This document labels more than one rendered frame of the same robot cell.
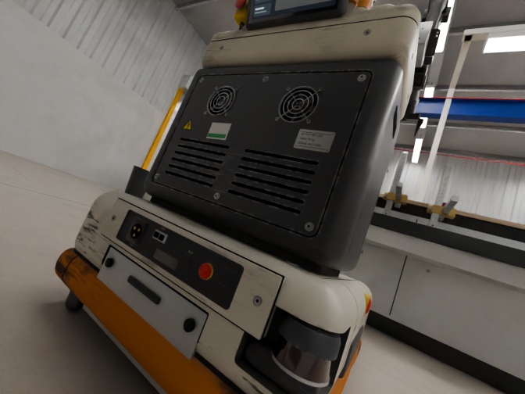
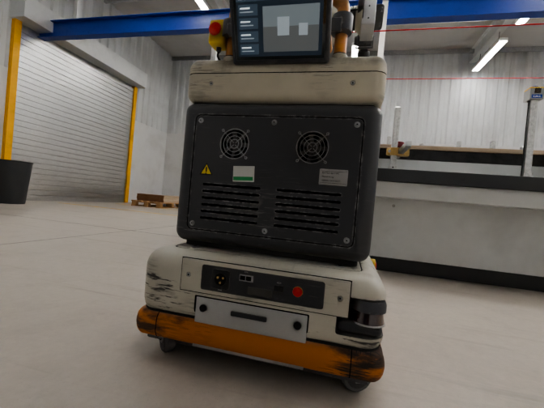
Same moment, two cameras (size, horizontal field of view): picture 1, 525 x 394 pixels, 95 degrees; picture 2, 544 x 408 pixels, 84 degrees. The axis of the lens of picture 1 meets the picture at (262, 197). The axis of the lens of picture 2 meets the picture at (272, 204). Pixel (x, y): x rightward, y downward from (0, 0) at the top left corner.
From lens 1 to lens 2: 0.43 m
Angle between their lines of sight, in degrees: 20
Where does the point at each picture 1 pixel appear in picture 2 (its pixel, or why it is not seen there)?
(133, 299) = (242, 325)
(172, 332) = (285, 333)
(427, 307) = (397, 236)
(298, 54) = (297, 97)
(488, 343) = (443, 249)
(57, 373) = (217, 386)
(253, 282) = (333, 289)
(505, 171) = (439, 66)
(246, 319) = (336, 310)
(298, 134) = (319, 172)
